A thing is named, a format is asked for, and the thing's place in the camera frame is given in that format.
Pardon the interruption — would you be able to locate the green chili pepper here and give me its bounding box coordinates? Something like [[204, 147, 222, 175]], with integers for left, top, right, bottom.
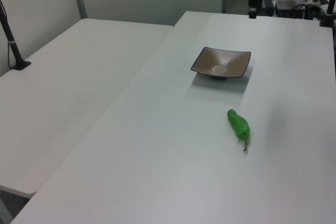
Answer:
[[226, 109, 251, 153]]

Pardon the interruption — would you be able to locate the square brown ceramic plate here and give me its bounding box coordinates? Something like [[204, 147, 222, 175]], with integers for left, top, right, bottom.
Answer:
[[191, 46, 252, 81]]

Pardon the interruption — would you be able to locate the black electronics box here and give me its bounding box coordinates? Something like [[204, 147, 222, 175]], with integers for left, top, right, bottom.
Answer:
[[275, 0, 307, 18]]

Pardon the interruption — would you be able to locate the black clamped camera pole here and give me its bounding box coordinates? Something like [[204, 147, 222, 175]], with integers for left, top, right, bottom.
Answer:
[[318, 0, 336, 28]]

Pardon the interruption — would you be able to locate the black camera pole with base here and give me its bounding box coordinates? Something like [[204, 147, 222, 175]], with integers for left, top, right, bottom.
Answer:
[[0, 0, 32, 71]]

